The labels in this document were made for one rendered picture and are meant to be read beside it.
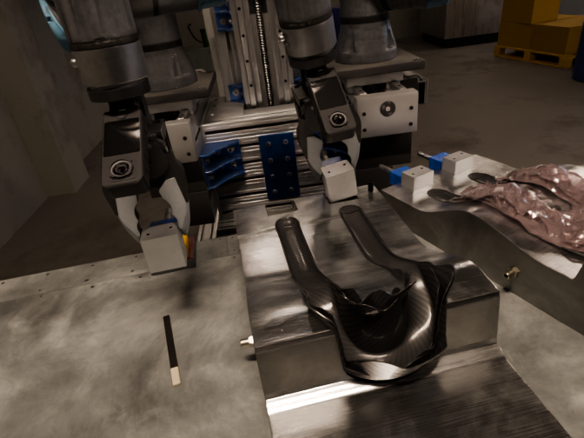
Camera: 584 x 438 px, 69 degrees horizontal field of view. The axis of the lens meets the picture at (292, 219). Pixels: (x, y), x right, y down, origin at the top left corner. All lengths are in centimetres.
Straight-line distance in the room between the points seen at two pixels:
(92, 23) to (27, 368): 48
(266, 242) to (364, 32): 59
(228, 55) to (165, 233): 74
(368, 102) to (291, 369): 65
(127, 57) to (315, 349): 37
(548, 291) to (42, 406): 68
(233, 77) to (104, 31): 77
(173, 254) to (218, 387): 18
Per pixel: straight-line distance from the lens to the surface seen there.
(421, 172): 86
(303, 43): 62
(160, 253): 60
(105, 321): 75
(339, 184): 72
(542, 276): 66
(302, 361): 45
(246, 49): 114
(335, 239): 65
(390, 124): 98
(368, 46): 106
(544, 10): 621
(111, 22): 53
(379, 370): 45
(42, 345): 76
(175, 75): 107
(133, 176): 48
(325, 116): 60
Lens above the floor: 124
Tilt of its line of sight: 30 degrees down
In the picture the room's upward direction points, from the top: 7 degrees counter-clockwise
